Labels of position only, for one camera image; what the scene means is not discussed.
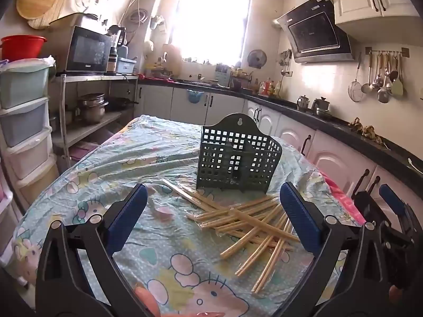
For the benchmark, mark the blue grey plastic bin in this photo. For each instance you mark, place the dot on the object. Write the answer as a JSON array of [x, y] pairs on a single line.
[[127, 66]]

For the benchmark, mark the person's right hand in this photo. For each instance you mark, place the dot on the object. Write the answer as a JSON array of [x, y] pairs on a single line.
[[395, 294]]

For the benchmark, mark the stacked steel pots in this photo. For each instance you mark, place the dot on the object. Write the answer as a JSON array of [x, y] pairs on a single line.
[[92, 110]]

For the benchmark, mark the black blender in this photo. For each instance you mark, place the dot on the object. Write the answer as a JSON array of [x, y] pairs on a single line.
[[114, 56]]

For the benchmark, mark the cartoon printed tablecloth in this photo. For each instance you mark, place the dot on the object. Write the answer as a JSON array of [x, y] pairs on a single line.
[[132, 145]]

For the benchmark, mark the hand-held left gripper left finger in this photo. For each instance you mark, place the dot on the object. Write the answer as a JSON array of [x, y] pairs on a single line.
[[127, 219]]

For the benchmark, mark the metal utensil rail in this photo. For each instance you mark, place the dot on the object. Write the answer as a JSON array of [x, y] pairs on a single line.
[[404, 52]]

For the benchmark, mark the blue hanging plastic basket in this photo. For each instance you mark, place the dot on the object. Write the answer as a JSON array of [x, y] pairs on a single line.
[[195, 97]]

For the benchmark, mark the ginger roots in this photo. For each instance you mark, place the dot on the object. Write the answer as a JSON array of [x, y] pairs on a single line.
[[366, 130]]

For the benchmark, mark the wall mounted cup holder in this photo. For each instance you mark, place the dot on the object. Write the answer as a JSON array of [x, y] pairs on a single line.
[[157, 23]]

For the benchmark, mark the steel kettle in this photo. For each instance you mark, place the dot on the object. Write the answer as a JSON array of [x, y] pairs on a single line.
[[303, 104]]

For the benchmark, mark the bunch of small kitchen tools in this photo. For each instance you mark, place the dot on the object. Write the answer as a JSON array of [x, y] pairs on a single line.
[[287, 57]]

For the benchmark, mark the black kitchen countertop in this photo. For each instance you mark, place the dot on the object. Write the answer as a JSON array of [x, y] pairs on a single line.
[[333, 123]]

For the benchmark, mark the red plastic basin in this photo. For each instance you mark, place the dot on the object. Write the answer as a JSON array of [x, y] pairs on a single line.
[[23, 48]]

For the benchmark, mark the plastic drawer tower green top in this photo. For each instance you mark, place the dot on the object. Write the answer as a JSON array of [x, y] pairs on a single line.
[[23, 86]]

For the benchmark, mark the pink folded cloth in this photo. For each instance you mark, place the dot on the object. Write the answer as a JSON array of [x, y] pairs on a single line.
[[84, 150]]

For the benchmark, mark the pale blue appliance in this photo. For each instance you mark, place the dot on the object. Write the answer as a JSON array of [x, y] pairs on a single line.
[[123, 52]]

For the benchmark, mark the black range hood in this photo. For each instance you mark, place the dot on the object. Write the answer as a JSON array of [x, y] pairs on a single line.
[[314, 33]]

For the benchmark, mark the black frying pan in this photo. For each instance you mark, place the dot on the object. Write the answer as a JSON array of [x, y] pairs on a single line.
[[117, 104]]

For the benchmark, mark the group of chopsticks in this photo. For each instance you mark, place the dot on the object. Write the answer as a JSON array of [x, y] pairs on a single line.
[[251, 219]]

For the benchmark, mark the round woven mat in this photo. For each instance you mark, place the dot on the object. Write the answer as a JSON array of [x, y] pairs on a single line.
[[46, 23]]

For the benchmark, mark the white lower kitchen cabinets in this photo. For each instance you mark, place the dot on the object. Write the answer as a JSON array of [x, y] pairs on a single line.
[[155, 102]]

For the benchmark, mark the cluster of condiment bottles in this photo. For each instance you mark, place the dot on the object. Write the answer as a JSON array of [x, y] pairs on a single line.
[[266, 89]]

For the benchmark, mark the grey metal baking pan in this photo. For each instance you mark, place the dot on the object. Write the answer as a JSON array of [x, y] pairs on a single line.
[[72, 21]]

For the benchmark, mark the stainless steel shelf rack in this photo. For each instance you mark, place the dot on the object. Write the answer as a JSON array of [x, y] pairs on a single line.
[[99, 122]]

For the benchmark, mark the pink fleece blanket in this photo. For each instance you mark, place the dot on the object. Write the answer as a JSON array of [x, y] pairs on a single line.
[[340, 201]]

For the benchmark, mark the kitchen window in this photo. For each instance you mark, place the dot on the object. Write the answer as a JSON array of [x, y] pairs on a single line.
[[211, 19]]

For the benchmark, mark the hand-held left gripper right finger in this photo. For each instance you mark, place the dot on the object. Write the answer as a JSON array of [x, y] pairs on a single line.
[[302, 219]]

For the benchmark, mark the green plastic utensil basket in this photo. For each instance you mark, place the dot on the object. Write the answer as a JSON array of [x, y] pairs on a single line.
[[228, 126]]

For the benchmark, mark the grey round wall fan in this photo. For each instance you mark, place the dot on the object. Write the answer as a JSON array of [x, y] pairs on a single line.
[[257, 58]]

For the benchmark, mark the teal utensil holder box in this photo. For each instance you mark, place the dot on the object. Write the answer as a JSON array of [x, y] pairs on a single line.
[[223, 77]]

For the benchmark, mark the black microwave oven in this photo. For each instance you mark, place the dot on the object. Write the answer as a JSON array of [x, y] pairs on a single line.
[[89, 49]]

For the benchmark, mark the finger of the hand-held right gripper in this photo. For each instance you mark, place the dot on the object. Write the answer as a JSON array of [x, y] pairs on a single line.
[[393, 201], [365, 204]]

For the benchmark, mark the set of metal cooking utensils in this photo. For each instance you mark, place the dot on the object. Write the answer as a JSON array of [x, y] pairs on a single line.
[[383, 95]]

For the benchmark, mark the large beige jar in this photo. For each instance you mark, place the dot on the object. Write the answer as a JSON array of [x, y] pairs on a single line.
[[173, 61]]

